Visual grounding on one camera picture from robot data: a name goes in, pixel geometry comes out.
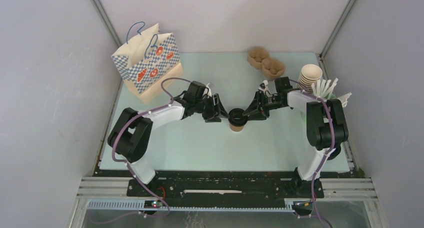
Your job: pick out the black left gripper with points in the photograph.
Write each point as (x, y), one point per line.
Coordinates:
(216, 111)

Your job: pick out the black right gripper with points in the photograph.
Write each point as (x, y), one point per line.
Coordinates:
(254, 106)

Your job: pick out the black plastic cup lid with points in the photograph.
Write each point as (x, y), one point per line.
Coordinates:
(236, 117)

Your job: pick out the brown paper cup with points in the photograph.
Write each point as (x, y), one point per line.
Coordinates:
(236, 127)

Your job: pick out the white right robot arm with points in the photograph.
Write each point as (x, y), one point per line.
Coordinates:
(326, 127)

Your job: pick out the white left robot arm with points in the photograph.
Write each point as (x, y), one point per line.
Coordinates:
(129, 138)

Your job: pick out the brown pulp cup carrier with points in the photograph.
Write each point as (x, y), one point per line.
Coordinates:
(260, 59)

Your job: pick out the stack of brown paper cups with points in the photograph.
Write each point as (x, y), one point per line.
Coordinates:
(309, 74)

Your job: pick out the green straw holder cup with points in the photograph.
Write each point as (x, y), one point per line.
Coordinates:
(332, 96)

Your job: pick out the blue checkered paper bag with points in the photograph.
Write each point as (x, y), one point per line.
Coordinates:
(147, 58)

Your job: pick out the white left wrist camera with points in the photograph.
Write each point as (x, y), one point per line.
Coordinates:
(208, 90)

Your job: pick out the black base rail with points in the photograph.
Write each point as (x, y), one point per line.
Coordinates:
(243, 192)

